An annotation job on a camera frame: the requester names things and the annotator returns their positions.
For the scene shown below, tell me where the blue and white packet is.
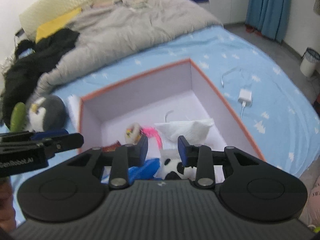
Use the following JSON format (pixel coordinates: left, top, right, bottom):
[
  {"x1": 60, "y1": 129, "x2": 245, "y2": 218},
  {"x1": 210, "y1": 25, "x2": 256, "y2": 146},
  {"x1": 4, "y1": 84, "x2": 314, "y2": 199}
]
[{"x1": 129, "y1": 158, "x2": 160, "y2": 180}]

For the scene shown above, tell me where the white cable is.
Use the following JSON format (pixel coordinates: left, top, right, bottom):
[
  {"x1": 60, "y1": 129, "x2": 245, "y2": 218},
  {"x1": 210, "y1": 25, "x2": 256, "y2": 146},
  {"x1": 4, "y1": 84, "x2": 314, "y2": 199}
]
[{"x1": 221, "y1": 66, "x2": 242, "y2": 88}]

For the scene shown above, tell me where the small panda plush toy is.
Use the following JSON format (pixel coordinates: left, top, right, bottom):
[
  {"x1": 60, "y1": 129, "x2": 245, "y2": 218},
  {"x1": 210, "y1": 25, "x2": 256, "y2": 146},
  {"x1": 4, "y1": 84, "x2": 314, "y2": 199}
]
[{"x1": 159, "y1": 158, "x2": 198, "y2": 180}]

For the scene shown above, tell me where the person's left hand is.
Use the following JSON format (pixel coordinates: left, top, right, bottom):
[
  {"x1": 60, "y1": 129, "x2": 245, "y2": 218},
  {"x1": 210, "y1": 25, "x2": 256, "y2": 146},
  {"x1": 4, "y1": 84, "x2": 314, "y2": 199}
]
[{"x1": 0, "y1": 177, "x2": 16, "y2": 232}]

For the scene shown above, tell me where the yellow pillow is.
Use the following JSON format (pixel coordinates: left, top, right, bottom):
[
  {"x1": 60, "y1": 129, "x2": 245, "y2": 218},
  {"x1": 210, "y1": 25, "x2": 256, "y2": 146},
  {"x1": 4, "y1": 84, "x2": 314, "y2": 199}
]
[{"x1": 35, "y1": 7, "x2": 83, "y2": 43}]

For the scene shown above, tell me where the blue star-print bed sheet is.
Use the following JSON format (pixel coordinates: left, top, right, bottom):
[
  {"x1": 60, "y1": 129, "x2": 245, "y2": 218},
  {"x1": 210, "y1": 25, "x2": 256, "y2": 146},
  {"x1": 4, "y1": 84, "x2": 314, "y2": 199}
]
[{"x1": 10, "y1": 26, "x2": 320, "y2": 205}]

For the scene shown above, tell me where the green plush stick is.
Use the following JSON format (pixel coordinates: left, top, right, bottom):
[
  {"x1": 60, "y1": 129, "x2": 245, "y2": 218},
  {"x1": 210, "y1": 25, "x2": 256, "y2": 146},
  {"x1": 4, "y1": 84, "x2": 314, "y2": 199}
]
[{"x1": 9, "y1": 102, "x2": 27, "y2": 132}]

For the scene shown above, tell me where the blue curtain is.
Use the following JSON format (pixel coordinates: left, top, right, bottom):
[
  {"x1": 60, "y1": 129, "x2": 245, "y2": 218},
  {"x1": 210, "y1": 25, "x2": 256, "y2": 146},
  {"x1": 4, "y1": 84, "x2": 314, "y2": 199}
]
[{"x1": 245, "y1": 0, "x2": 293, "y2": 43}]

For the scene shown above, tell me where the grey duvet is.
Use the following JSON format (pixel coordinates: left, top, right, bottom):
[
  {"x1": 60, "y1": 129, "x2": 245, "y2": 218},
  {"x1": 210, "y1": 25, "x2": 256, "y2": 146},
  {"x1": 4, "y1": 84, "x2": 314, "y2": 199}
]
[{"x1": 37, "y1": 0, "x2": 224, "y2": 98}]

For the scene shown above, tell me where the white trash bin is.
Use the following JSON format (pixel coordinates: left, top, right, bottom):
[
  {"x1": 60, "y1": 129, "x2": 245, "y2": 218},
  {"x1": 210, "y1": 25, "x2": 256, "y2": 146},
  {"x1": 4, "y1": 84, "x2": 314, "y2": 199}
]
[{"x1": 299, "y1": 47, "x2": 320, "y2": 78}]

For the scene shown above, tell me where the pink tasselled plush toy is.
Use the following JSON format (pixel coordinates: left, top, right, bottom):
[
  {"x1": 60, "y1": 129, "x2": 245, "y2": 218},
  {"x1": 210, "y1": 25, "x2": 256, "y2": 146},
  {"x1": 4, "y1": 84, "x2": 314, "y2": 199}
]
[{"x1": 125, "y1": 122, "x2": 163, "y2": 153}]

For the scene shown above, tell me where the white spray bottle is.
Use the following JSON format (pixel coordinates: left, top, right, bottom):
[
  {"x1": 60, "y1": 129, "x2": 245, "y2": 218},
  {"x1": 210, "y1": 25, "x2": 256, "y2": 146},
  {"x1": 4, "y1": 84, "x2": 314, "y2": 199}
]
[{"x1": 67, "y1": 94, "x2": 82, "y2": 130}]

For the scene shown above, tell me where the black clothing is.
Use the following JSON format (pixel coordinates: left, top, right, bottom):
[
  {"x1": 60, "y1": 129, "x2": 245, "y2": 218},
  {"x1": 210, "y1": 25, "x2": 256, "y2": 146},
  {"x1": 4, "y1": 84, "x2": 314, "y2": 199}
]
[{"x1": 0, "y1": 29, "x2": 80, "y2": 125}]

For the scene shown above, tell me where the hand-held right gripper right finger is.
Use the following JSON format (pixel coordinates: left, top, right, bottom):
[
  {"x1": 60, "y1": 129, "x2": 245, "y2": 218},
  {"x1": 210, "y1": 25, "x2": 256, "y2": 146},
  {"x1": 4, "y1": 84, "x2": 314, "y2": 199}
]
[{"x1": 177, "y1": 135, "x2": 262, "y2": 190}]

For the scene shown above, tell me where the red snack packet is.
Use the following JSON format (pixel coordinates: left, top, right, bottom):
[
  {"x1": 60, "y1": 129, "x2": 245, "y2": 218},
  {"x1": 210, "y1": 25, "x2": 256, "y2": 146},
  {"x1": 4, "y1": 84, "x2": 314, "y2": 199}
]
[{"x1": 102, "y1": 142, "x2": 122, "y2": 153}]

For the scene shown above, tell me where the white face mask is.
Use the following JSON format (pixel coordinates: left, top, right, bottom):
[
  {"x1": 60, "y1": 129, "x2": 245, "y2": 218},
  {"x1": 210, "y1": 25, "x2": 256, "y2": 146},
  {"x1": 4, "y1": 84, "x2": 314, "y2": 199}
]
[{"x1": 154, "y1": 109, "x2": 215, "y2": 150}]

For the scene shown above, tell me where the grey penguin plush toy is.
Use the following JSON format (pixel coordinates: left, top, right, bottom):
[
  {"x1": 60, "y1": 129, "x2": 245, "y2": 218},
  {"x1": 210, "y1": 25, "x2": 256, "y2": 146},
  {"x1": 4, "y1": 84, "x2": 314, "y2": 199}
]
[{"x1": 26, "y1": 95, "x2": 67, "y2": 133}]

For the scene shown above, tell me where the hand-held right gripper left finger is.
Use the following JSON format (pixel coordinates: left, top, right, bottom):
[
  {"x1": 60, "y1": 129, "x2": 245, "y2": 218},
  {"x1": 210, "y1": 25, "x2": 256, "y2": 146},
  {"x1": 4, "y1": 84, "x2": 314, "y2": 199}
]
[{"x1": 65, "y1": 135, "x2": 150, "y2": 190}]

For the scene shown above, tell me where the white power adapter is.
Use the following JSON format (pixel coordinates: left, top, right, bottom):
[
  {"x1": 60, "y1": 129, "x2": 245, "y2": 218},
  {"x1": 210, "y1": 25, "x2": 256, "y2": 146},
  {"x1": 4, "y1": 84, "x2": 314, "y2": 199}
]
[{"x1": 238, "y1": 88, "x2": 253, "y2": 107}]

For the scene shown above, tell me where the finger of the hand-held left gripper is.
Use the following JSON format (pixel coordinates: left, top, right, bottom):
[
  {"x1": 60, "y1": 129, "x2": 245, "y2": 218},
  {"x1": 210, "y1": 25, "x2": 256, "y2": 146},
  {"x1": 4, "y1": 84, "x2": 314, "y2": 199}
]
[
  {"x1": 31, "y1": 129, "x2": 69, "y2": 142},
  {"x1": 44, "y1": 133, "x2": 84, "y2": 157}
]

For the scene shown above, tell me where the cream padded headboard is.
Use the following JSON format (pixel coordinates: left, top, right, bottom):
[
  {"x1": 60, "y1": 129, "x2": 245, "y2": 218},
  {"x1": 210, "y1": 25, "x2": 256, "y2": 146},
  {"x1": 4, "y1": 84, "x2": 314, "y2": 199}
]
[{"x1": 19, "y1": 0, "x2": 105, "y2": 34}]

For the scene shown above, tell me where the pale pink cloth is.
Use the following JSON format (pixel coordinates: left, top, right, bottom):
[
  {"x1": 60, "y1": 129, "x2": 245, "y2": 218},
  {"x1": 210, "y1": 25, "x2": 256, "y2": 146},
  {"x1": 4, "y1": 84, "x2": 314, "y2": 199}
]
[{"x1": 301, "y1": 176, "x2": 320, "y2": 230}]

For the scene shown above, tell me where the orange cardboard box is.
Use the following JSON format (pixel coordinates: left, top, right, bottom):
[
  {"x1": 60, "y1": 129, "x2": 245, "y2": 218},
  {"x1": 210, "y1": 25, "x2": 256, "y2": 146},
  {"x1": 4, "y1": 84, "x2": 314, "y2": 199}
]
[{"x1": 77, "y1": 58, "x2": 266, "y2": 183}]

